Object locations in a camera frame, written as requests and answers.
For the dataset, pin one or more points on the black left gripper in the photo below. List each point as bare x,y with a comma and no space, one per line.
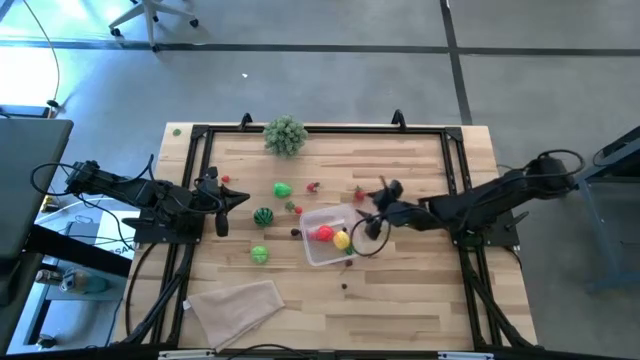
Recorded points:
212,197

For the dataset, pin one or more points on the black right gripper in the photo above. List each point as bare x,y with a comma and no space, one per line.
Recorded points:
392,212

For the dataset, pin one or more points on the red toy strawberry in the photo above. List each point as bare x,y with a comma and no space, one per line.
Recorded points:
359,195
312,187

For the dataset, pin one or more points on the striped toy watermelon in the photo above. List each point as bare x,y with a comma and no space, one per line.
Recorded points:
263,217

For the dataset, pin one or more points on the yellow toy lemon with leaf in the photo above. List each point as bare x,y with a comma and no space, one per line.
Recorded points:
341,240

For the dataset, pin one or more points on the bright green toy pepper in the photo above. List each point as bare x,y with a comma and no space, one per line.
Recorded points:
281,190

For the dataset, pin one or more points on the small leafy toy berry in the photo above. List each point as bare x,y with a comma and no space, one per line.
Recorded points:
290,206

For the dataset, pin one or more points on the clear plastic tupperware container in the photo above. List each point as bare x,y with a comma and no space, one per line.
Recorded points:
312,220

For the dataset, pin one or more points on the dark toy cherry with stem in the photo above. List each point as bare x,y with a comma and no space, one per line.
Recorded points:
348,263

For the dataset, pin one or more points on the light green toy melon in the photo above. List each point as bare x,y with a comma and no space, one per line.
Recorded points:
259,254

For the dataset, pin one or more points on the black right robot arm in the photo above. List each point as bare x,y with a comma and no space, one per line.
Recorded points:
490,200

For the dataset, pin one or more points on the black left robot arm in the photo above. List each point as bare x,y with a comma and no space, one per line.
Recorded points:
130,187

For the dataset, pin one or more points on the potted green succulent plant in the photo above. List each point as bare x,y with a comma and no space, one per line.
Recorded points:
285,135

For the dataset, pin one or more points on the beige folded cloth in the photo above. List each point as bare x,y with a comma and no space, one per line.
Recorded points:
235,310

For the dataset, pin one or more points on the white printed paper sheet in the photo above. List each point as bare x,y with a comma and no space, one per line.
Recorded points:
107,227

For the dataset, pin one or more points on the white office chair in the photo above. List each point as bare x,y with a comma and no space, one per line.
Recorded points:
150,15

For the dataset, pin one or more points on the grey desk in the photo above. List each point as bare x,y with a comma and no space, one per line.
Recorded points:
30,190

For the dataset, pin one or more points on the black frame clip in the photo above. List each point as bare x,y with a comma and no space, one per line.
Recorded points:
246,120
398,119

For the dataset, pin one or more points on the black metal table frame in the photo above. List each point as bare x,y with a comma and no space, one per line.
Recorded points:
350,129

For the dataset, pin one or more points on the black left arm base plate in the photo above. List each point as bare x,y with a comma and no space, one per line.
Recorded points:
150,232

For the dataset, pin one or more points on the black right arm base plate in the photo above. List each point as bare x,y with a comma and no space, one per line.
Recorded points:
505,232

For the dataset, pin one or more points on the silver metal bracket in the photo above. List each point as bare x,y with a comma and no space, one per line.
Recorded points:
186,354
465,356

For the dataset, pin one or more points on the blue metal frame table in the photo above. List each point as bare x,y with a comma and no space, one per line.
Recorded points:
622,152

